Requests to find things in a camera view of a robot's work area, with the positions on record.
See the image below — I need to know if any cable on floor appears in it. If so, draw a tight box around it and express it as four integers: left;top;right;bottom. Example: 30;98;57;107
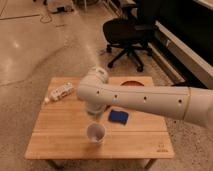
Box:
39;0;54;24

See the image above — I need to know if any black office chair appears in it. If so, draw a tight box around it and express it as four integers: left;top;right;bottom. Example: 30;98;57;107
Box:
103;0;164;72

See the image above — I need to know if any wooden table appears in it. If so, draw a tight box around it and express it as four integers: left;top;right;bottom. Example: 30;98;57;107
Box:
24;76;176;170

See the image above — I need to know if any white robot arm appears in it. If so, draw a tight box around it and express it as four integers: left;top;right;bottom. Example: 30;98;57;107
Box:
77;67;213;131

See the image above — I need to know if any white plastic bottle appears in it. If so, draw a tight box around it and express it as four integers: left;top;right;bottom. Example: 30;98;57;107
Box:
44;82;73;104

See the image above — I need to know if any blue sponge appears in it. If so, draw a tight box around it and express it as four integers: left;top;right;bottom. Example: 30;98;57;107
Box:
108;110;129;124

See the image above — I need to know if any white device on floor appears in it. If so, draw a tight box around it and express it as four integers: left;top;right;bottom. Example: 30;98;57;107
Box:
47;0;74;13

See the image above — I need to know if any orange ceramic bowl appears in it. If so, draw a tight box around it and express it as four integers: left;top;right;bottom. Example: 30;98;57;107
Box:
121;80;144;86

